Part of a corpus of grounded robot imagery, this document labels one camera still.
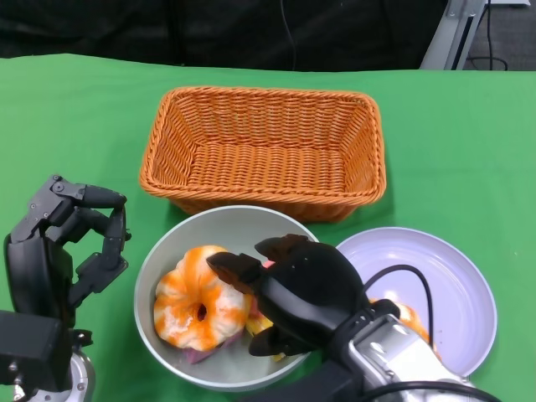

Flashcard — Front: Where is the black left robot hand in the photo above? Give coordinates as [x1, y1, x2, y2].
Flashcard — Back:
[3, 174, 131, 332]

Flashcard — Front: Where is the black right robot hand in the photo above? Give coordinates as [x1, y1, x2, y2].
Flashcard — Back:
[206, 234, 401, 358]

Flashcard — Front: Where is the orange white swirl bread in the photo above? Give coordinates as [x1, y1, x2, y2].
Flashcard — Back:
[152, 245, 249, 352]
[368, 297, 441, 358]

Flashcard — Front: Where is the grey round bowl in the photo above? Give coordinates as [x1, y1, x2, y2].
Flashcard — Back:
[133, 204, 323, 393]

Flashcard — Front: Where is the yellow cake block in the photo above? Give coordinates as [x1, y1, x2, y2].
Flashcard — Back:
[245, 312, 290, 362]

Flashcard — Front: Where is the orange wicker basket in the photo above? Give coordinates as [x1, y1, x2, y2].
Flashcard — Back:
[139, 86, 387, 223]

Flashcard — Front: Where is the pink cake block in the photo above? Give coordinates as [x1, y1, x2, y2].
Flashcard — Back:
[182, 330, 246, 365]

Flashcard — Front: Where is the pale lavender plate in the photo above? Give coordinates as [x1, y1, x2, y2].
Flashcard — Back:
[334, 226, 498, 378]

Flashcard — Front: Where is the green tablecloth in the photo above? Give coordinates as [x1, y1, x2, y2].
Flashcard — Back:
[0, 53, 536, 402]

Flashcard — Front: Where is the black backdrop curtain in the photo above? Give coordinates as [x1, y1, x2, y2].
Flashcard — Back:
[0, 0, 448, 71]

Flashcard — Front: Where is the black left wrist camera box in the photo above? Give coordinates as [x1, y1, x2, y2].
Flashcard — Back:
[0, 310, 72, 393]

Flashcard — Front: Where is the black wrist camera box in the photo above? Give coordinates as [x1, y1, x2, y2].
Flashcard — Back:
[0, 310, 72, 393]
[238, 362, 365, 402]

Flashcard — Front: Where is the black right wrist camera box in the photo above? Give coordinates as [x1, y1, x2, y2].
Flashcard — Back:
[238, 362, 365, 402]

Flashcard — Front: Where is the black hanging cable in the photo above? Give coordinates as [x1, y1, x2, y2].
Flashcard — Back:
[279, 0, 298, 70]

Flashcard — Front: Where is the grey metal frame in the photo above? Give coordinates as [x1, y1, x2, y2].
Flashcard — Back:
[420, 0, 489, 71]

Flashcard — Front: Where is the black floor cable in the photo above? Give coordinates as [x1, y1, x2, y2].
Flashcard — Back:
[465, 0, 510, 72]

